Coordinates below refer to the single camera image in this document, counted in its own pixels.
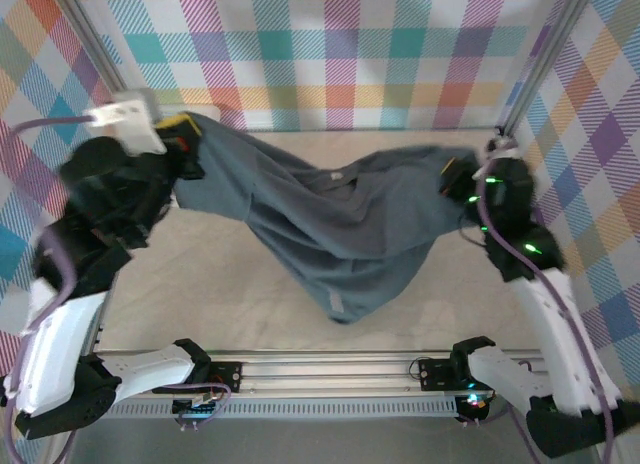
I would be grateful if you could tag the electronics board with lit LEDs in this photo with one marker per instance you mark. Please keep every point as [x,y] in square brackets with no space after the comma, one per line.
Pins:
[475,403]

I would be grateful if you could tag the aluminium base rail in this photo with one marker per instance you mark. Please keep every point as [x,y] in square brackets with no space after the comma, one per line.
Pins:
[325,371]

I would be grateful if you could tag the grey t-shirt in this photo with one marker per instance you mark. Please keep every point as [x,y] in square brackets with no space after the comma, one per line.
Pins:
[320,224]

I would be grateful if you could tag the aluminium frame bar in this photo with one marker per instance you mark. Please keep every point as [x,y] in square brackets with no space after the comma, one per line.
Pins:
[57,449]

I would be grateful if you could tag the black electronics board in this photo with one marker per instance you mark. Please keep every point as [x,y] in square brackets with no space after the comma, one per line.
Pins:
[195,409]

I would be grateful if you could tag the aluminium frame post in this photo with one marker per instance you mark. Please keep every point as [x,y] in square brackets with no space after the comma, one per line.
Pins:
[542,59]
[86,29]

